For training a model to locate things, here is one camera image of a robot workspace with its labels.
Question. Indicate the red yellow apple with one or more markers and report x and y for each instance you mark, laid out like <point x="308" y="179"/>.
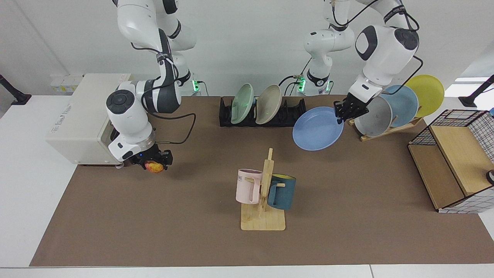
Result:
<point x="155" y="167"/>

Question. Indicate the grey plate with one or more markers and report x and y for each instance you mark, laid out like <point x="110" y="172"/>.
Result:
<point x="376" y="119"/>

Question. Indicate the wooden plate rack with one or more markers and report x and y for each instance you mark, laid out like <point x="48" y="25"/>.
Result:
<point x="386" y="132"/>

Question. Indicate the light blue plate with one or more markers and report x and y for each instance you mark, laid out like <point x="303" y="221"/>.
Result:
<point x="405" y="106"/>

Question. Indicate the beige plate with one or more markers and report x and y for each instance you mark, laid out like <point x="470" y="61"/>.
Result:
<point x="269" y="104"/>

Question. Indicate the black dish rack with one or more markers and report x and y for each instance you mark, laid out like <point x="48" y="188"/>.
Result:
<point x="225" y="116"/>

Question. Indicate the yellow plate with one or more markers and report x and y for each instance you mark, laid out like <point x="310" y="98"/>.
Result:
<point x="428" y="92"/>

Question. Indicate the pale green plate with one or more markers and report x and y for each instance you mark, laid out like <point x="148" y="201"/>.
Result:
<point x="242" y="103"/>

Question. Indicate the brown table cloth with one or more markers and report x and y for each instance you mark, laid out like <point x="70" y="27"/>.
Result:
<point x="193" y="224"/>

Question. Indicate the pale toaster oven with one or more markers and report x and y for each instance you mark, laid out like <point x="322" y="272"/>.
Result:
<point x="77" y="116"/>

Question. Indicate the pink cup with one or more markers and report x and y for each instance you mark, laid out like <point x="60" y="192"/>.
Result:
<point x="247" y="189"/>

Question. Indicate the dark teal cup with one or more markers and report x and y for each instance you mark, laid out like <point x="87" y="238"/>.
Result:
<point x="283" y="193"/>

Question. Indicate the wooden cup stand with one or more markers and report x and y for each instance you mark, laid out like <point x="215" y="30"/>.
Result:
<point x="263" y="222"/>

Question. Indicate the black stand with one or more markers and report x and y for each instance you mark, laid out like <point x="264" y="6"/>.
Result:
<point x="472" y="99"/>
<point x="15" y="96"/>

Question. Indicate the small round black white thing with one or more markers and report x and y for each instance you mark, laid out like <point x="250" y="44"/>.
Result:
<point x="491" y="177"/>

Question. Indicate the white wall socket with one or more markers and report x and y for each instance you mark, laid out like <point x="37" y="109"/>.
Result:
<point x="61" y="83"/>

